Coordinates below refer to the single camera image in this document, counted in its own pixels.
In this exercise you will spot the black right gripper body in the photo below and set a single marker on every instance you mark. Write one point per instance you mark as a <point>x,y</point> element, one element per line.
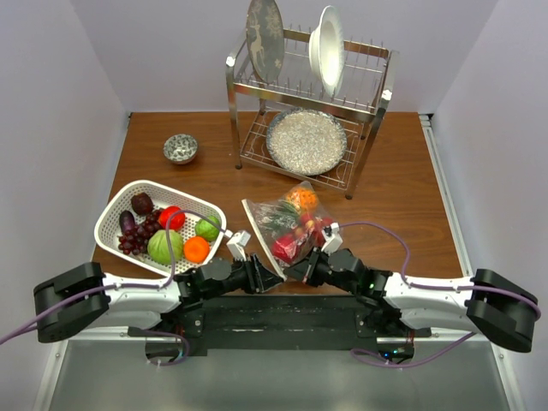
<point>324,275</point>

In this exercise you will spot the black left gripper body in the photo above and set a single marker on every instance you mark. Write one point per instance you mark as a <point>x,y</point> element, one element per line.
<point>241,276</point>

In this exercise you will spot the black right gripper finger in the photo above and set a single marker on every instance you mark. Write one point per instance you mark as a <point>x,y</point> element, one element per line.
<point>297,271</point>
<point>308,264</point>

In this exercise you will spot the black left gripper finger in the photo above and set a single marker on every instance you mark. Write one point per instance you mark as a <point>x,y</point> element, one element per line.
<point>263,274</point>
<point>264,285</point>

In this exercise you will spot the red fake apple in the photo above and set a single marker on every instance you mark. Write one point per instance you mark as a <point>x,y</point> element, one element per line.
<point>288,248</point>

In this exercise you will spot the clear zip top bag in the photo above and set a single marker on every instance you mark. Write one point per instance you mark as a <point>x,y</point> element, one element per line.
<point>266,239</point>

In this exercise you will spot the fake pineapple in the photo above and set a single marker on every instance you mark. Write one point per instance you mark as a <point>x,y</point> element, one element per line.
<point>283,214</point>

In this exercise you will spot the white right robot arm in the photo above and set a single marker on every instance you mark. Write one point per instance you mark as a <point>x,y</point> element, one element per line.
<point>486,303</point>

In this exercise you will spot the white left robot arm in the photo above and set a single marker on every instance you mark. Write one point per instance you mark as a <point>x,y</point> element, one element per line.
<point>86,297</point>

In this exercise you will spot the fake orange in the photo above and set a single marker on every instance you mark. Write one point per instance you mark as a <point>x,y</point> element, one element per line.
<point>196,249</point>

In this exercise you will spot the small green fake fruit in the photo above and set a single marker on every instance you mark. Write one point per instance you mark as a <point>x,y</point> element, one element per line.
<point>208,228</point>

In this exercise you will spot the green fake cabbage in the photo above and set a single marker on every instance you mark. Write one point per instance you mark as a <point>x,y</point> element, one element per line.
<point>161,247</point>

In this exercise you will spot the red fake tomato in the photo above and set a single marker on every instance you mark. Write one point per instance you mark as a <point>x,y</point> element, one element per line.
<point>172,217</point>

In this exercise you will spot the fake purple grapes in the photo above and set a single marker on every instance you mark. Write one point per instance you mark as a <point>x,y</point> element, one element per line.
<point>136,243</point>

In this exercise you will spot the dark purple fake fruit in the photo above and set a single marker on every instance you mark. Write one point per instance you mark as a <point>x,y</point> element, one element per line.
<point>142,204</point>

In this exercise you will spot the fake purple eggplant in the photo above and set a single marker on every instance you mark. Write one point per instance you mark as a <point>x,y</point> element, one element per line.
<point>127,222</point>

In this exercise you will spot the speckled blue rim plate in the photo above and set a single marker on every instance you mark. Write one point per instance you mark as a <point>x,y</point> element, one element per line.
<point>306,142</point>

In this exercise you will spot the white plastic basket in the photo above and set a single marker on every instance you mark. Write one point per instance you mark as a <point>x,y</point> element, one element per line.
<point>107,228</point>

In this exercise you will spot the metal dish rack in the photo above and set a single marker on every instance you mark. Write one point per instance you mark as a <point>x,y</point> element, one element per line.
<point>369,75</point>

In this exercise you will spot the small patterned bowl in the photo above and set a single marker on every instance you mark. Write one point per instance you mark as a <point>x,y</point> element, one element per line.
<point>180,149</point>

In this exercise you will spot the white deep plate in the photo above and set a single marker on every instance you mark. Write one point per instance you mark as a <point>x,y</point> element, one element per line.
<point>326,51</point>

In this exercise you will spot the grey reindeer plate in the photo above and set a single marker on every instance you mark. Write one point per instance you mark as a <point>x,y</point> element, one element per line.
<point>265,39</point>

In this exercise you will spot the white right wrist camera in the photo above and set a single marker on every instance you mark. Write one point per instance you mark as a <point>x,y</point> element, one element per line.
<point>332,237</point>

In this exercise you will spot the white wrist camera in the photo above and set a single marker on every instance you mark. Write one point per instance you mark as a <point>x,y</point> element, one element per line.
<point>332,237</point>
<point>236,243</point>

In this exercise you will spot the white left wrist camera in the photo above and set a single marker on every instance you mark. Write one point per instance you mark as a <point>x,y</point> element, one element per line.
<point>236,243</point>

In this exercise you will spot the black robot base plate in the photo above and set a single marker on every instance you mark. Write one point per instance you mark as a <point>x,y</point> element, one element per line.
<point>280,322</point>

